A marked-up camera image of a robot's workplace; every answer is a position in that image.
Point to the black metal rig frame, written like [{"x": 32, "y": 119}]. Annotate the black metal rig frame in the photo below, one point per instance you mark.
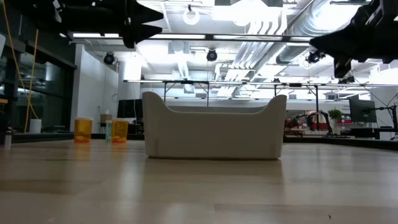
[{"x": 186, "y": 82}]

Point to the green potted plant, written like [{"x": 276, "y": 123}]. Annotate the green potted plant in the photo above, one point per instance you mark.
[{"x": 335, "y": 114}]

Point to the cardboard tissue box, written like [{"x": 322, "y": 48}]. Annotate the cardboard tissue box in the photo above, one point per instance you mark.
[{"x": 106, "y": 119}]

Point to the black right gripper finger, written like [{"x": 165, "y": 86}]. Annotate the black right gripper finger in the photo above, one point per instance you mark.
[
  {"x": 339, "y": 35},
  {"x": 342, "y": 49}
]

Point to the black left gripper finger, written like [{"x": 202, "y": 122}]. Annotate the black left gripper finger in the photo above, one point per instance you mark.
[
  {"x": 144, "y": 12},
  {"x": 144, "y": 33}
]

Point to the overhead LED light bar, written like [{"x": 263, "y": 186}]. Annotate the overhead LED light bar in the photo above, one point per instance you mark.
[{"x": 208, "y": 37}]

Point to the black ceiling spot lamp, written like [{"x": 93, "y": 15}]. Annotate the black ceiling spot lamp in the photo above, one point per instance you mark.
[
  {"x": 211, "y": 55},
  {"x": 346, "y": 80},
  {"x": 314, "y": 57},
  {"x": 109, "y": 58}
]

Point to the black computer monitor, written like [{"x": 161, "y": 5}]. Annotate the black computer monitor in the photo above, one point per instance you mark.
[
  {"x": 362, "y": 110},
  {"x": 127, "y": 109}
]

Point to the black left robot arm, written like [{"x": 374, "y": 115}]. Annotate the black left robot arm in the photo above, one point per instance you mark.
[{"x": 31, "y": 12}]

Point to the white plastic bin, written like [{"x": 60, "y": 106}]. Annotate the white plastic bin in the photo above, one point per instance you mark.
[{"x": 214, "y": 133}]

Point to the small teal pill bottle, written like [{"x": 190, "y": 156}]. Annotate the small teal pill bottle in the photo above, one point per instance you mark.
[{"x": 108, "y": 130}]

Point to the orange pill bottle white cap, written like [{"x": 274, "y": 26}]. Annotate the orange pill bottle white cap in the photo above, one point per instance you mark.
[
  {"x": 120, "y": 130},
  {"x": 83, "y": 130}
]

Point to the small white cylinder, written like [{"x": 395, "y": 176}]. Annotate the small white cylinder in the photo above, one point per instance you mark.
[{"x": 7, "y": 140}]

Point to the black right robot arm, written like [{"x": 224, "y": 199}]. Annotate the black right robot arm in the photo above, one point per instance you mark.
[{"x": 392, "y": 31}]

